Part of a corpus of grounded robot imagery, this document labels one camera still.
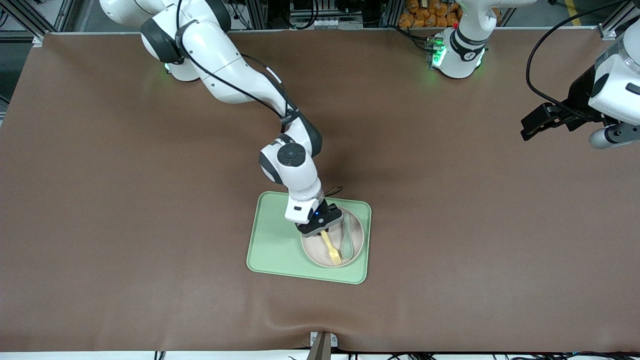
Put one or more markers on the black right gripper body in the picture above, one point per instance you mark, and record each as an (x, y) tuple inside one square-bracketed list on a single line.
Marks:
[(332, 212)]

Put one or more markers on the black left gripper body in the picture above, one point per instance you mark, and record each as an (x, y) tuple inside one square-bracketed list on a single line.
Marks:
[(580, 96)]

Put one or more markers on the beige round plate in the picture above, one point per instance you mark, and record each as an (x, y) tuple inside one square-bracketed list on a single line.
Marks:
[(315, 250)]

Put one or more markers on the yellow plastic fork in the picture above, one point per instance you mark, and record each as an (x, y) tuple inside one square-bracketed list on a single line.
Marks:
[(331, 247)]

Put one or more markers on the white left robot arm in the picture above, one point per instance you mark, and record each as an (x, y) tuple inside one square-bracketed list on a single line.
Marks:
[(462, 50)]

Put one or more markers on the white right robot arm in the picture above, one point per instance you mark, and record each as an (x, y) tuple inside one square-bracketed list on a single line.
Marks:
[(230, 75)]

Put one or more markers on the grey-green plastic spoon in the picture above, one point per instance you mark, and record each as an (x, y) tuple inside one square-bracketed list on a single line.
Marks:
[(347, 245)]

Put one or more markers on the light green rectangular tray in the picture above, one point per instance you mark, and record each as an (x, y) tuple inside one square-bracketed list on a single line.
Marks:
[(275, 240)]

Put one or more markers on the bag of orange items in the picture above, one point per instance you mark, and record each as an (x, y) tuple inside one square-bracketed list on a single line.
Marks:
[(430, 12)]

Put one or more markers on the brown table mat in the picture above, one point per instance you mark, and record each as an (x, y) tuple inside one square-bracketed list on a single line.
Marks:
[(150, 200)]

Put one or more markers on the white connector block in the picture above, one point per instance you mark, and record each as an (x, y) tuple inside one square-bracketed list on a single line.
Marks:
[(325, 22)]

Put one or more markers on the grey metal camera bracket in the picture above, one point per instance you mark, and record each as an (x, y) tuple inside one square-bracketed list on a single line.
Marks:
[(322, 346)]

